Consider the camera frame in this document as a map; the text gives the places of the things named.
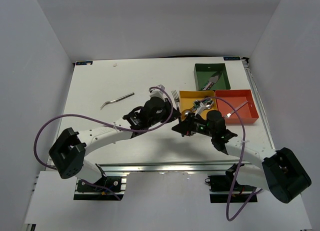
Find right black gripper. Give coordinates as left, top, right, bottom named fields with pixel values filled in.
left=172, top=112, right=215, bottom=138

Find pink handle spoon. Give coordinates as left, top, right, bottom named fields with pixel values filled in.
left=181, top=106, right=199, bottom=119

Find teal handle fork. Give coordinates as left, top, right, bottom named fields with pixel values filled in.
left=171, top=90, right=180, bottom=111

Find teal handle spoon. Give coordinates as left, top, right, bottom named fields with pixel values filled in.
left=192, top=99, right=215, bottom=115

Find pink handle fork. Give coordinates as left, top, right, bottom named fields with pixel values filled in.
left=224, top=100, right=248, bottom=119

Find dark handle fork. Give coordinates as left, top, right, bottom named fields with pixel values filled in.
left=100, top=92, right=135, bottom=110

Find teal handle knife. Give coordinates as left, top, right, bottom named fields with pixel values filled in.
left=200, top=71, right=223, bottom=91

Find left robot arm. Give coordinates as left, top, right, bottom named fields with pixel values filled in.
left=49, top=97, right=181, bottom=191

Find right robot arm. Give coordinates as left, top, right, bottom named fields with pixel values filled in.
left=172, top=110, right=312, bottom=204

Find yellow box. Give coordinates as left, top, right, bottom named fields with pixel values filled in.
left=179, top=90, right=218, bottom=121

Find green box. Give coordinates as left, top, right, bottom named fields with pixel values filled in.
left=194, top=63, right=231, bottom=91

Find red box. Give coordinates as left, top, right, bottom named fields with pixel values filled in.
left=215, top=89, right=259, bottom=125

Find right blue table sticker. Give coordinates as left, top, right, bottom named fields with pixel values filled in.
left=223, top=56, right=241, bottom=61

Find blue table sticker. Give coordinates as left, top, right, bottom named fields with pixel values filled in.
left=75, top=60, right=93, bottom=66
left=223, top=56, right=241, bottom=61

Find left blue table sticker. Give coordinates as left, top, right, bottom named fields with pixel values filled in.
left=75, top=60, right=93, bottom=66

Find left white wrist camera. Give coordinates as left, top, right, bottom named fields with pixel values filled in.
left=149, top=84, right=165, bottom=101

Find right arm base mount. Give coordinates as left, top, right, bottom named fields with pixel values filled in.
left=204, top=174, right=258, bottom=204

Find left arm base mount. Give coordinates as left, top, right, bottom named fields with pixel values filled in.
left=73, top=174, right=125, bottom=201

